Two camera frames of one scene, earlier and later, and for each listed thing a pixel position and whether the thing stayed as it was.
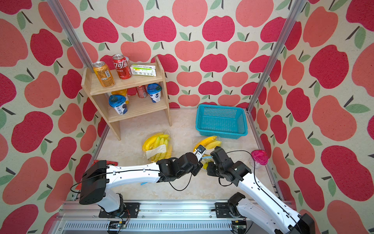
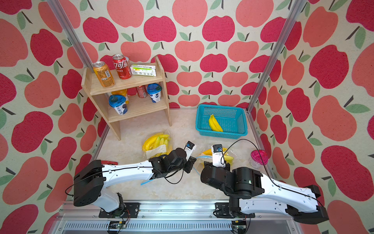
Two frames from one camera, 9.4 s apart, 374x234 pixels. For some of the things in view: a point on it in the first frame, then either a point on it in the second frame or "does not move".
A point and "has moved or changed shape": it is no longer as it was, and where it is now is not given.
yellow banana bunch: x=210 y=143 has moved or changed shape
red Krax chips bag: x=94 y=162 does not move
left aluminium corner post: x=60 y=15 does not move
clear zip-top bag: x=210 y=143 has moved or changed shape
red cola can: x=122 y=67 does not move
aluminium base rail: x=158 y=217 does not move
